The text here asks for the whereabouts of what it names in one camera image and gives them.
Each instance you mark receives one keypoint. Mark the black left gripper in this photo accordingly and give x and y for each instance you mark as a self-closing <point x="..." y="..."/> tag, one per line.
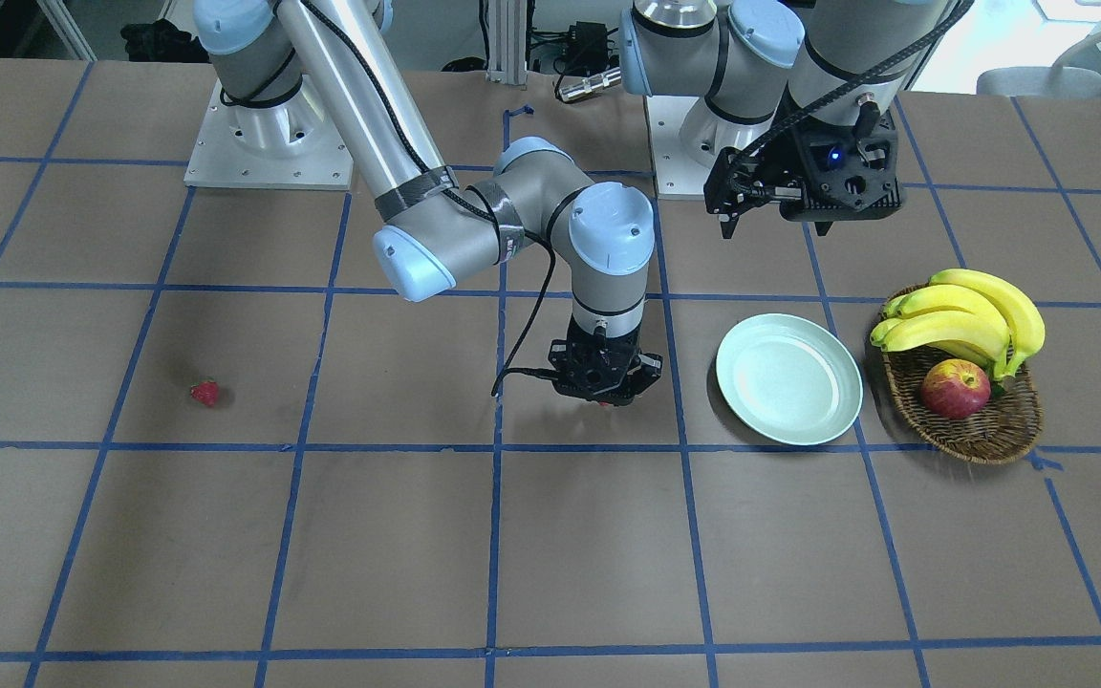
<point x="768" y="158"/>

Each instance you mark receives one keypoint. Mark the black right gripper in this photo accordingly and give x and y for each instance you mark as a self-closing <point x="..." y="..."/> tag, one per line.
<point x="650" y="367"/>

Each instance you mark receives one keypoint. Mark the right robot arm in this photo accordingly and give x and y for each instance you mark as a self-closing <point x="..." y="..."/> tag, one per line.
<point x="436" y="232"/>

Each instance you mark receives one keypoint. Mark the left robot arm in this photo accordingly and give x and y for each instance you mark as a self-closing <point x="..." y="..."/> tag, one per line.
<point x="788" y="110"/>

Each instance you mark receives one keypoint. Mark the light green plate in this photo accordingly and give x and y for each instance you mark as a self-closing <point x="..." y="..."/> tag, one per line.
<point x="789" y="379"/>

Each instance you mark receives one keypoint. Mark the yellow banana bunch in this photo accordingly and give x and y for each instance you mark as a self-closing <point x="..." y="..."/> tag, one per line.
<point x="969" y="314"/>

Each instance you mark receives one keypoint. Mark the silver cylindrical connector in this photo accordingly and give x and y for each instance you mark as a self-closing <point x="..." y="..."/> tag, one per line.
<point x="588" y="86"/>

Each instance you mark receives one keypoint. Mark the black power adapter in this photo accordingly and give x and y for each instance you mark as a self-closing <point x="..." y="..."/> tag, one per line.
<point x="587" y="50"/>

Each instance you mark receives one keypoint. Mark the red apple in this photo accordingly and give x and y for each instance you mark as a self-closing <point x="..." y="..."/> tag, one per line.
<point x="955" y="389"/>

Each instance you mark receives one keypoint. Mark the brown wicker basket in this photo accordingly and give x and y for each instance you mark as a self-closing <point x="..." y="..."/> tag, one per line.
<point x="1004" y="430"/>

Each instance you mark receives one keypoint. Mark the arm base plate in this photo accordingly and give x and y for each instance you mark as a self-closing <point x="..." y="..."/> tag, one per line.
<point x="291" y="146"/>
<point x="670" y="153"/>

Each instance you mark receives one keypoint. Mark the aluminium frame post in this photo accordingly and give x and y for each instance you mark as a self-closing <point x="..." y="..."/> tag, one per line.
<point x="507" y="42"/>

